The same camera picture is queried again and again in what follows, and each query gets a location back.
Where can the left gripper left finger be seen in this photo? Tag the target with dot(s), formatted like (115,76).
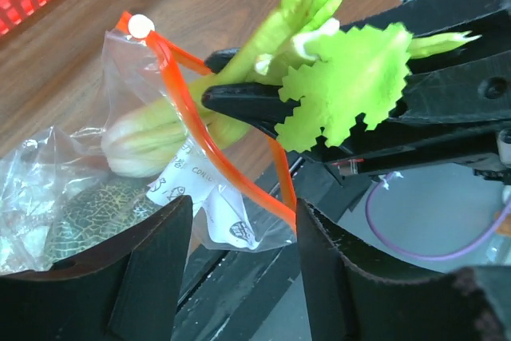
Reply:
(125,288)

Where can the green toy melon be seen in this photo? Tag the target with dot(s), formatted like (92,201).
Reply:
(96,214)

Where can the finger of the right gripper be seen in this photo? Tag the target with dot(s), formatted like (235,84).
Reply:
(217,60)
(253,103)

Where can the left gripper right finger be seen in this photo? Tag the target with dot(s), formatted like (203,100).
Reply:
(354,291)

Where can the clear orange zip top bag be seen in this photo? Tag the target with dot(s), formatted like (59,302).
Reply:
(141,135)

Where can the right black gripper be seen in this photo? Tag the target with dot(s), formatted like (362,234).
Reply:
(454,104)

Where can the clear bag with white dots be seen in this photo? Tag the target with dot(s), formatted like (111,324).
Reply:
(38,177)

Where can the green toy vegetable stick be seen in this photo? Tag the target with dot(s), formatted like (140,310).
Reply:
(342,76)

